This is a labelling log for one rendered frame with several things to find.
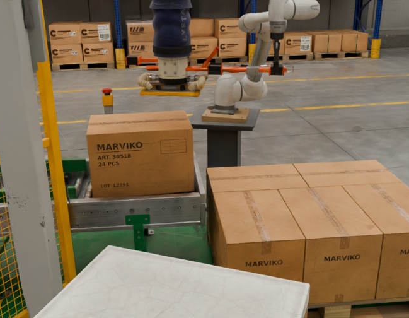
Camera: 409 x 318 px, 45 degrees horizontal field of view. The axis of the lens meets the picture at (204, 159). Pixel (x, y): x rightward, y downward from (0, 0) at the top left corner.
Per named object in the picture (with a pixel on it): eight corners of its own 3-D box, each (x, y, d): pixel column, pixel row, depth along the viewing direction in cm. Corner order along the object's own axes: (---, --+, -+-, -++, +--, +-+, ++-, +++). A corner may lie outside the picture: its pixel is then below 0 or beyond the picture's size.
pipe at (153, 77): (140, 88, 279) (139, 78, 277) (149, 79, 302) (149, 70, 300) (199, 89, 275) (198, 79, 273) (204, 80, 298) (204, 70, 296)
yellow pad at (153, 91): (139, 95, 278) (138, 86, 276) (144, 91, 287) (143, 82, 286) (198, 96, 274) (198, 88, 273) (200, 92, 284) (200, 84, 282)
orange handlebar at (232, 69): (126, 71, 286) (126, 65, 284) (139, 62, 314) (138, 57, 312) (287, 74, 276) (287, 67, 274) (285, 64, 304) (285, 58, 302)
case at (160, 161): (92, 199, 286) (86, 134, 271) (96, 173, 322) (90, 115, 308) (194, 191, 294) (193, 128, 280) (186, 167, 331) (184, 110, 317)
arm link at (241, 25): (242, 11, 311) (262, 11, 314) (234, 14, 328) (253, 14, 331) (242, 31, 313) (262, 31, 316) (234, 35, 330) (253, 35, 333)
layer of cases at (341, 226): (225, 311, 253) (225, 243, 238) (206, 220, 345) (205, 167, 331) (445, 294, 263) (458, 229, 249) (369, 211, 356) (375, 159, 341)
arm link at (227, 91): (212, 101, 377) (212, 73, 370) (234, 100, 381) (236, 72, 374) (217, 106, 363) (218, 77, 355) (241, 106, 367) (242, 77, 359)
